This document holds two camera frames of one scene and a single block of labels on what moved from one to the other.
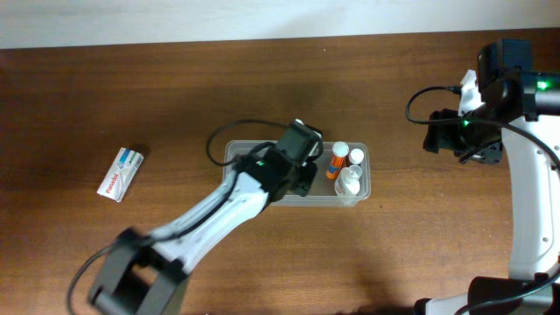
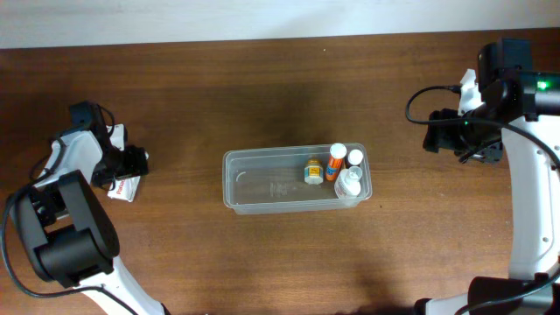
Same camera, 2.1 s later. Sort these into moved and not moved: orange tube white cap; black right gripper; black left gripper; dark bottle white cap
Moved: black left gripper
Not moved: black right gripper; dark bottle white cap; orange tube white cap
